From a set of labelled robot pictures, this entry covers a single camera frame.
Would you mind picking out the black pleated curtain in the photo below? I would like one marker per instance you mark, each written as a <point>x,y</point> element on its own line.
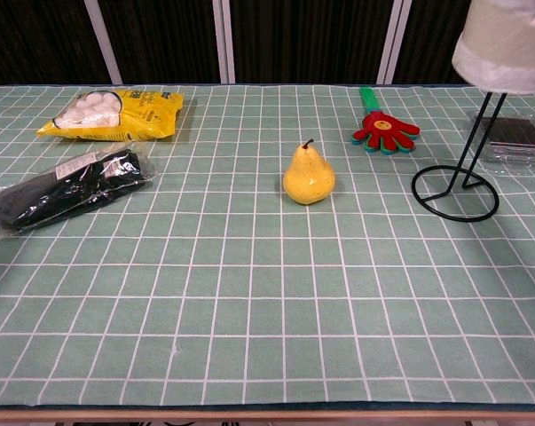
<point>307,40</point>

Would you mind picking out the red green hand clapper toy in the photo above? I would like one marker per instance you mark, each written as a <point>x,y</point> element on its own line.
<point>380,128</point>

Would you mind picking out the yellow bag of cotton balls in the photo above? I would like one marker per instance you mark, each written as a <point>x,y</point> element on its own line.
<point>147,115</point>

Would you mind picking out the white frame post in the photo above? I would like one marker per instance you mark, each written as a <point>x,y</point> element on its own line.
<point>223,44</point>
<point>103,44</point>
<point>391,44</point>

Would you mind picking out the black item in clear bag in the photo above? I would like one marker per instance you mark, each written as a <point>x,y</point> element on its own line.
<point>72,191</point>

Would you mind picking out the clear case with black insert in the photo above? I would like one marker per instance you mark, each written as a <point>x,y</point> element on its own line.
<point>515,133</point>

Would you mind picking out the white toilet paper roll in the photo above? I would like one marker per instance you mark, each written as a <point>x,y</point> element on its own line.
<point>493,44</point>

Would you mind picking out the yellow pear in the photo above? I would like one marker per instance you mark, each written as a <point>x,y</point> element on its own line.
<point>309,177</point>

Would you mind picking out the green grid tablecloth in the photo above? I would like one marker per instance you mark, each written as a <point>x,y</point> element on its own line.
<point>249,288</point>

